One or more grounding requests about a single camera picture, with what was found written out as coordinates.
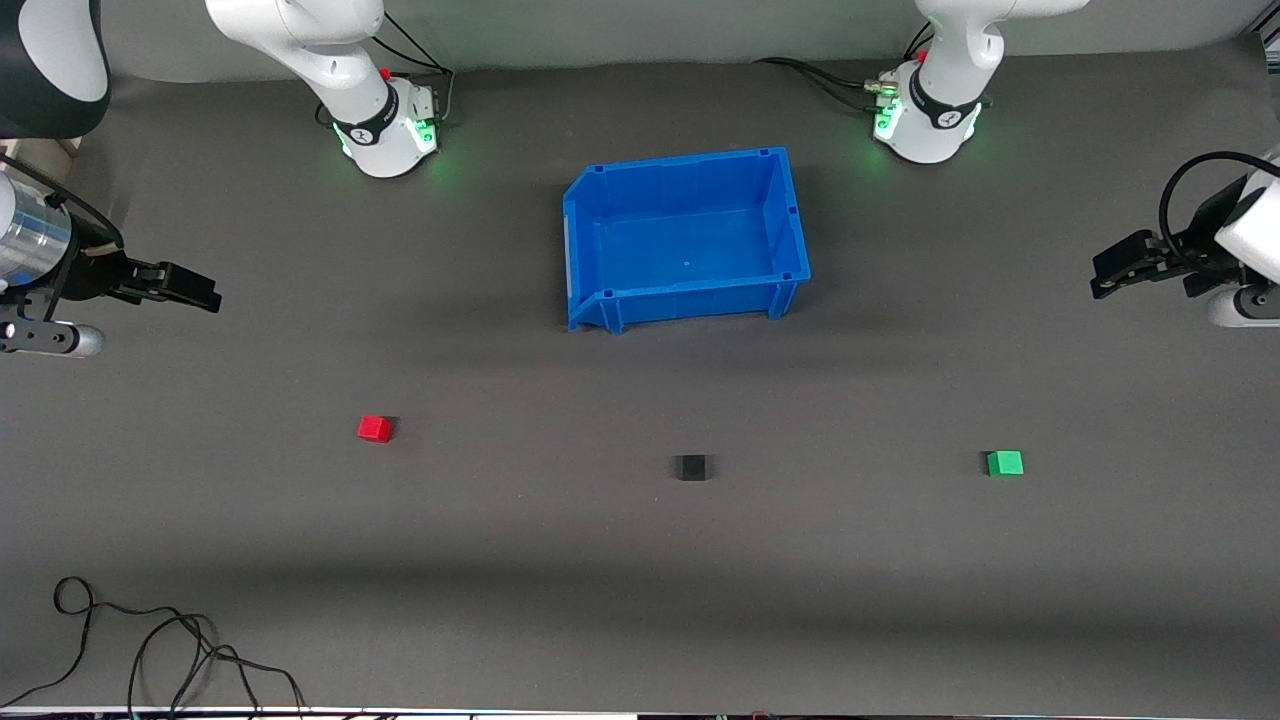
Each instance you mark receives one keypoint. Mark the small green cube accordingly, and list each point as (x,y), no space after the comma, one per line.
(1005,463)

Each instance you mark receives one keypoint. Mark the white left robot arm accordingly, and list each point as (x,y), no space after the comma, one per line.
(935,110)

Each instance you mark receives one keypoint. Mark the beige plastic crate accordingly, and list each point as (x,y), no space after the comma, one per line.
(62,148)

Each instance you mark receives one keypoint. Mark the small black cube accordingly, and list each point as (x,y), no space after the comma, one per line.
(690,467)

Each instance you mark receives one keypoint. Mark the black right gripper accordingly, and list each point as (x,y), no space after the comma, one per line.
(92,277)

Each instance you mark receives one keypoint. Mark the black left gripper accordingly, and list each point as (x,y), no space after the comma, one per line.
(1192,251)

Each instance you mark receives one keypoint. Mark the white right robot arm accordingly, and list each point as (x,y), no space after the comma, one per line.
(360,100)

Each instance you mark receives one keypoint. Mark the dark grey table mat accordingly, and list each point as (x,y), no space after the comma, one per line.
(640,600)

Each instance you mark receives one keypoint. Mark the blue plastic storage bin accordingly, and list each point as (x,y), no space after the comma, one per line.
(690,240)

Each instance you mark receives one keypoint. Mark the small red cube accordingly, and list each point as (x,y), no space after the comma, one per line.
(374,428)

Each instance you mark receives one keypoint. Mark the aluminium frame rail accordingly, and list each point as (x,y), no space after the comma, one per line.
(1268,38)

